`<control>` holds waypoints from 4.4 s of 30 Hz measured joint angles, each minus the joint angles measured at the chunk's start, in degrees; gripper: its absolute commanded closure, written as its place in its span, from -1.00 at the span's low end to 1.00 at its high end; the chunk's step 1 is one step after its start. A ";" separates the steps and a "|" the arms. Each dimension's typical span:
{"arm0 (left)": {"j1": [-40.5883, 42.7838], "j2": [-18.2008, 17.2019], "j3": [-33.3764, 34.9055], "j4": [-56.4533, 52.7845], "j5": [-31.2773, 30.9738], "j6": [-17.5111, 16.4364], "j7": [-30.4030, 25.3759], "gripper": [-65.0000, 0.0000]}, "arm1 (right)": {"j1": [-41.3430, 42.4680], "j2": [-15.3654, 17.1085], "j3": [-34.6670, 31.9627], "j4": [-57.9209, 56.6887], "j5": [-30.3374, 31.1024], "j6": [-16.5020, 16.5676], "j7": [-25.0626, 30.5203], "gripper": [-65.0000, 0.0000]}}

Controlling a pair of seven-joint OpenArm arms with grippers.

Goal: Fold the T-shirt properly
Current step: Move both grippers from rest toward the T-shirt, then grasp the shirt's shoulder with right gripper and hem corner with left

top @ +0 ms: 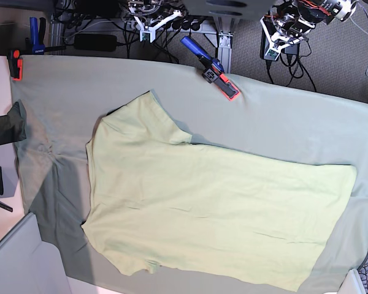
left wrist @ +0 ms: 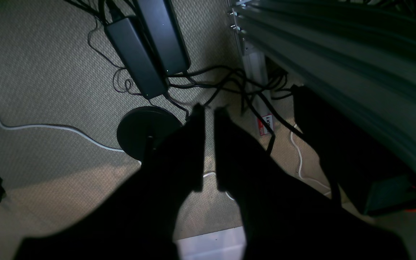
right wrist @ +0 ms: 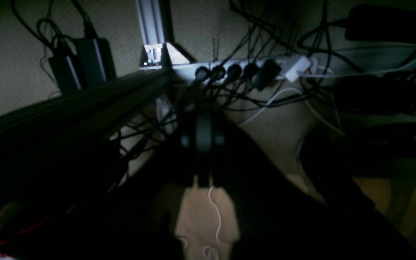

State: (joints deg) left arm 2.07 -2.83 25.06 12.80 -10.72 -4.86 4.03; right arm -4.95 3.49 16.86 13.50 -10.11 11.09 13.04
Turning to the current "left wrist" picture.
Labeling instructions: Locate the black round stand base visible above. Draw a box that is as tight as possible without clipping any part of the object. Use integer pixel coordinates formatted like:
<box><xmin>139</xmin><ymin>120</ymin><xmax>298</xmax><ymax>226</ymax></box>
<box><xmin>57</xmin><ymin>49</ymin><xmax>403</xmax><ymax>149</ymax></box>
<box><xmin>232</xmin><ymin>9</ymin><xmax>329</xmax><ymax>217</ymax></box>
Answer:
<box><xmin>117</xmin><ymin>106</ymin><xmax>183</xmax><ymax>163</ymax></box>

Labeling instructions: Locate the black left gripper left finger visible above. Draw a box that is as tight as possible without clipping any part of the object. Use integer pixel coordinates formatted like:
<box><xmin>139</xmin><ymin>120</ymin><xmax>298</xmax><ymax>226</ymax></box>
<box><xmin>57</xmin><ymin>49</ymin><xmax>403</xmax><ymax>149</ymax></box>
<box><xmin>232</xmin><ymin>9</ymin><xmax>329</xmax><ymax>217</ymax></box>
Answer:
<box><xmin>15</xmin><ymin>104</ymin><xmax>206</xmax><ymax>260</ymax></box>

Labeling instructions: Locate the white cable on floor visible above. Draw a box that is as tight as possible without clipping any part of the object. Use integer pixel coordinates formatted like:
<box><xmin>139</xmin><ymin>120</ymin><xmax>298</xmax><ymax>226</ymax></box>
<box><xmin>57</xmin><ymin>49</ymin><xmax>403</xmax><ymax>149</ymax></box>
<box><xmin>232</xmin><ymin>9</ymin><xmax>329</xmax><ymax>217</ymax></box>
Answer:
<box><xmin>0</xmin><ymin>69</ymin><xmax>125</xmax><ymax>152</ymax></box>

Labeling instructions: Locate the black box under table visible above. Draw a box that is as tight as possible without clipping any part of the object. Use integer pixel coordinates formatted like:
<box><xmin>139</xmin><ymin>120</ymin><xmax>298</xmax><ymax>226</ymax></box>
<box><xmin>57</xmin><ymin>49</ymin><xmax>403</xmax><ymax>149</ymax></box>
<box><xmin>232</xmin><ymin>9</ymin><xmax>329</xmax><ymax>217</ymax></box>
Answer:
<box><xmin>291</xmin><ymin>85</ymin><xmax>416</xmax><ymax>217</ymax></box>

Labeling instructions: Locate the black power adapter brick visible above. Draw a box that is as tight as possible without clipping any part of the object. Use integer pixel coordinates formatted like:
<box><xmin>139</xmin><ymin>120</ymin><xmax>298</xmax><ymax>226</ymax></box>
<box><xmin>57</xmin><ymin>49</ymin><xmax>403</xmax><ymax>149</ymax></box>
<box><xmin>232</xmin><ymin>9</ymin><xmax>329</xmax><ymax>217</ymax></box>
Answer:
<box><xmin>105</xmin><ymin>17</ymin><xmax>169</xmax><ymax>99</ymax></box>

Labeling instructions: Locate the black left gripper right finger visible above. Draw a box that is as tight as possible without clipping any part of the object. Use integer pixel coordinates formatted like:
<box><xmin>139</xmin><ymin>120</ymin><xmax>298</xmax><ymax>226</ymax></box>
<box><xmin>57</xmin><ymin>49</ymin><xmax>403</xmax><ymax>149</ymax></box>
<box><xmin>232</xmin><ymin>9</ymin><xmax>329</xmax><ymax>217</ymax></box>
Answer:
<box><xmin>213</xmin><ymin>108</ymin><xmax>411</xmax><ymax>260</ymax></box>

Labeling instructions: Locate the black cable bundle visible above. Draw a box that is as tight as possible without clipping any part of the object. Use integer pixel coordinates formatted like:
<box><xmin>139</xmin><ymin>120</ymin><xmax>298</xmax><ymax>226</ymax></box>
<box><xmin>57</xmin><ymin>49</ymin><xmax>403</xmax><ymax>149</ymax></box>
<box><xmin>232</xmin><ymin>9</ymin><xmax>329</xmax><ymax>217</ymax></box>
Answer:
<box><xmin>87</xmin><ymin>18</ymin><xmax>302</xmax><ymax>156</ymax></box>

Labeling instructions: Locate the aluminium table frame leg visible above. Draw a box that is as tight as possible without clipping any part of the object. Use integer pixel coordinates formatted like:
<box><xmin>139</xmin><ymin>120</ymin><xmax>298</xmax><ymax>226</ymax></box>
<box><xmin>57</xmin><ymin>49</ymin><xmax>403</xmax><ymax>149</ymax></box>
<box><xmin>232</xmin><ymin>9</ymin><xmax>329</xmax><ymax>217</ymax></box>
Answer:
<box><xmin>225</xmin><ymin>0</ymin><xmax>274</xmax><ymax>136</ymax></box>

